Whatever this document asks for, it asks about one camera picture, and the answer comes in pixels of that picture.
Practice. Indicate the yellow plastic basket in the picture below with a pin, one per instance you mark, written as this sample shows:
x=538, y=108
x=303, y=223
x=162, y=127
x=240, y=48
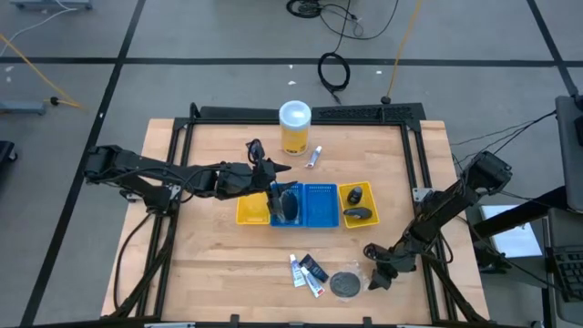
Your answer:
x=250, y=212
x=371, y=196

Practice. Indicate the black metal table frame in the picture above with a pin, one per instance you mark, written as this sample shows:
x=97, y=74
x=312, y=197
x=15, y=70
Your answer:
x=228, y=122

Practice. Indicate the grey Dove bottle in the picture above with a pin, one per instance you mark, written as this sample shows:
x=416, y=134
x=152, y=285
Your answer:
x=358, y=213

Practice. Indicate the small dark oval bottle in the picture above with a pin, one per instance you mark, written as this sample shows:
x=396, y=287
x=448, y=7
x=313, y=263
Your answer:
x=355, y=195

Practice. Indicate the tiny white tube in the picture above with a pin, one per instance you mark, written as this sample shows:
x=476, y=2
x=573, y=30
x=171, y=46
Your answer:
x=314, y=156

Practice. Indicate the grey stand base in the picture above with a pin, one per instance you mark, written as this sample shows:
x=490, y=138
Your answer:
x=50, y=4
x=23, y=108

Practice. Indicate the black caster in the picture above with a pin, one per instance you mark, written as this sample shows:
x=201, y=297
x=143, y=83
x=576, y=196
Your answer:
x=7, y=152

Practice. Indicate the white toothpaste tube ribbed cap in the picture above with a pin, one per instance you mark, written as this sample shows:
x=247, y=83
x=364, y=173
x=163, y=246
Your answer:
x=314, y=283

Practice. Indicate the blue plastic basket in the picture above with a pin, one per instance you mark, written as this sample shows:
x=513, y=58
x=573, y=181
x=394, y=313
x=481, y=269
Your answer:
x=321, y=207
x=298, y=221

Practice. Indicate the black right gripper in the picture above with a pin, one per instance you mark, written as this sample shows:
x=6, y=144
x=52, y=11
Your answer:
x=394, y=260

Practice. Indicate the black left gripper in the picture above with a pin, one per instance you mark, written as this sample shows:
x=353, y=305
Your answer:
x=241, y=180

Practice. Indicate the yellow canister white lid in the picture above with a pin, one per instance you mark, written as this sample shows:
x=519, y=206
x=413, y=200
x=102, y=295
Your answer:
x=295, y=132

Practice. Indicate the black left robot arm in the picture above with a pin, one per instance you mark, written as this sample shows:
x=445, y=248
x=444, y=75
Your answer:
x=146, y=166

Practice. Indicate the white sheet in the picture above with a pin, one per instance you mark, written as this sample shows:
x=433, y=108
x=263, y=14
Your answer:
x=519, y=241

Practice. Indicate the black keyboard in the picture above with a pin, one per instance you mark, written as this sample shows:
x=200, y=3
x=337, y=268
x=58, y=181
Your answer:
x=569, y=273

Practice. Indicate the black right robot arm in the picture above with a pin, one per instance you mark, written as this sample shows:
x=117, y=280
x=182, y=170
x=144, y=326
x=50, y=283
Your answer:
x=446, y=205

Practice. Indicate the dark navy tube black cap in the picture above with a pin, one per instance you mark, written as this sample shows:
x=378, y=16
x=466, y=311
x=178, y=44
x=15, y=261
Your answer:
x=316, y=266

